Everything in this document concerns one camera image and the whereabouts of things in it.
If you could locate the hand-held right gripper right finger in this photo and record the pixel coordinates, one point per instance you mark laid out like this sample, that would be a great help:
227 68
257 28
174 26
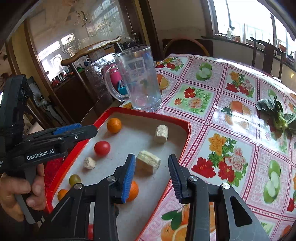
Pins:
175 176

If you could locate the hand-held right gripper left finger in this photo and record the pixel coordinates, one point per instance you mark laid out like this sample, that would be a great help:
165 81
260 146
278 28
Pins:
128 178

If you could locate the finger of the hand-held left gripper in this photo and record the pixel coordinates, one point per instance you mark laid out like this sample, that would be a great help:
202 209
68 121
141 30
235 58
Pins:
67 129
85 132

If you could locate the large orange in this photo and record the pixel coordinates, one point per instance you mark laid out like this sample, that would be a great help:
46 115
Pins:
134 191

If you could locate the red tomato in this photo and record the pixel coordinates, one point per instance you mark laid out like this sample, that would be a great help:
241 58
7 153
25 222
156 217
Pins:
102 148
91 231

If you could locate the thick peeled sugarcane piece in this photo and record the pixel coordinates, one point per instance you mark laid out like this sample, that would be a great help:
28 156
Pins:
148 161

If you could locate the small orange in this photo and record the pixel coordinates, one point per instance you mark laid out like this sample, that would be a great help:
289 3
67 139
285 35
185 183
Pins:
114 125
62 194

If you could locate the small peeled sugarcane piece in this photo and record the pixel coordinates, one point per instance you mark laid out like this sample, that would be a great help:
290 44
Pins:
89 163

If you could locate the red plastic tray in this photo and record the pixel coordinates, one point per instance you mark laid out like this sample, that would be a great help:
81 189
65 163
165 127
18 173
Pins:
138 139

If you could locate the green tomato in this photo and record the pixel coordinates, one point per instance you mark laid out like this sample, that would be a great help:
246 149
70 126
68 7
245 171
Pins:
75 180

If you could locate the person's left hand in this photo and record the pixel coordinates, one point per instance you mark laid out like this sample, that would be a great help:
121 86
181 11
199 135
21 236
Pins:
38 187

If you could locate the pink bottle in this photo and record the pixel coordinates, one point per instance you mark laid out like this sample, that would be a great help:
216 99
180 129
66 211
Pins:
115 76

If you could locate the clear glass pitcher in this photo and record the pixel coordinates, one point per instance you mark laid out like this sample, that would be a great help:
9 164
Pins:
138 92

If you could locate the fruit print tablecloth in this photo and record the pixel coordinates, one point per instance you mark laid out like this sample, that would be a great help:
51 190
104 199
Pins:
231 129

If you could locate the brown wooden chair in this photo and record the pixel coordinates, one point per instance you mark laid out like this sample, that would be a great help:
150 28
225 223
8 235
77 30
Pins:
92 47

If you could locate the glass door wooden cabinet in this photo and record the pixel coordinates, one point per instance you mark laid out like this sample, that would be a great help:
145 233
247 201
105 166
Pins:
69 30

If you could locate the leafy green vegetable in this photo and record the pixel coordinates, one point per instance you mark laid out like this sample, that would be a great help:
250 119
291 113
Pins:
279 120

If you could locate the round back chair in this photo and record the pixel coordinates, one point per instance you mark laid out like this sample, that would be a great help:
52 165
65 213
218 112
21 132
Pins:
187 48

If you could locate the small glass bottle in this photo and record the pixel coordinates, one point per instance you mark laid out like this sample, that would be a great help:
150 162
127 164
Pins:
230 33

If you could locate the dark wooden chair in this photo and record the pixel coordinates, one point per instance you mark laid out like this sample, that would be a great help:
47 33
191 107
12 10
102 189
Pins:
268 53

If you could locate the white cone roll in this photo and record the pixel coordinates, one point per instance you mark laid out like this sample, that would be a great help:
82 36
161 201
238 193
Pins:
244 34

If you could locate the dark kettle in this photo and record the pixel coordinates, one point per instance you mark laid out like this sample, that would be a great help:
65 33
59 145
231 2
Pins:
291 57

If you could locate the spray bottle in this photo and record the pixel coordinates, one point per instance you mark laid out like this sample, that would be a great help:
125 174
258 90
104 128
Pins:
278 45

